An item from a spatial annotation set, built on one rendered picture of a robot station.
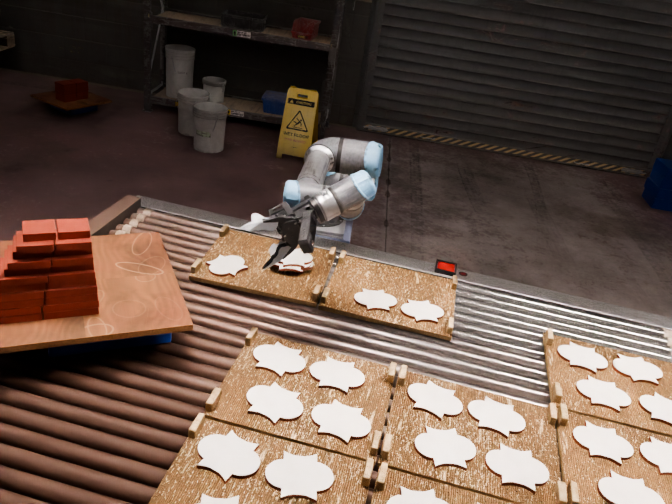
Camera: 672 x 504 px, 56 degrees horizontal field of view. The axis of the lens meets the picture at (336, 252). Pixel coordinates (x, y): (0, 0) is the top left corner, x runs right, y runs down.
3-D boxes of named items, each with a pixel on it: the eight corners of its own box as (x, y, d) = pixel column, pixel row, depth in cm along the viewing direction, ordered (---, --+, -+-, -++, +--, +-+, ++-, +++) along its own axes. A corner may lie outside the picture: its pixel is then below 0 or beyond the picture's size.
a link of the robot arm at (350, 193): (377, 199, 168) (379, 188, 159) (341, 218, 167) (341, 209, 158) (362, 174, 169) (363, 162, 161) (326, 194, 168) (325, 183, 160)
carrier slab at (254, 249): (224, 232, 229) (225, 228, 228) (335, 256, 225) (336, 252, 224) (188, 279, 198) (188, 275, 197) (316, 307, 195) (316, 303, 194)
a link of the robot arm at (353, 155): (342, 170, 257) (340, 132, 203) (378, 175, 257) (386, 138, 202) (337, 199, 256) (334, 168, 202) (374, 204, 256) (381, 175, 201)
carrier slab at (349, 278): (340, 258, 224) (341, 254, 224) (455, 284, 220) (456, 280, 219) (317, 309, 194) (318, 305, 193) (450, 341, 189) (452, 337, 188)
